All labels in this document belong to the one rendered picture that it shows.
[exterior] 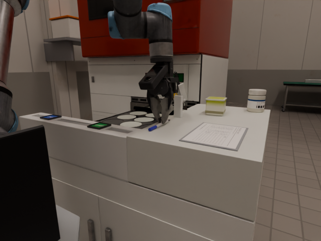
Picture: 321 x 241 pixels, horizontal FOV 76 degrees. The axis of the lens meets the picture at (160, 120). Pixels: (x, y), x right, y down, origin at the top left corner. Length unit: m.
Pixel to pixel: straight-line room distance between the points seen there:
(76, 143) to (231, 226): 0.53
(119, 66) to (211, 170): 1.03
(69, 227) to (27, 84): 2.68
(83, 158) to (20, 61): 2.44
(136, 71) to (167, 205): 0.89
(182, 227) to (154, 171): 0.17
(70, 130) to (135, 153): 0.27
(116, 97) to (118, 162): 0.83
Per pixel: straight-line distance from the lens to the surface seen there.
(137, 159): 0.60
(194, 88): 1.14
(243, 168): 0.49
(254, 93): 0.97
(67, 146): 0.81
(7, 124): 0.63
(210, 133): 0.62
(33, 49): 3.19
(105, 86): 1.48
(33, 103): 3.15
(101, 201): 0.78
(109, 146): 0.65
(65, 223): 0.55
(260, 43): 7.48
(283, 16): 7.55
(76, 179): 0.83
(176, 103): 0.80
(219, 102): 0.85
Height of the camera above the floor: 1.15
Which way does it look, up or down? 14 degrees down
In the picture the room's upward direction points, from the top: straight up
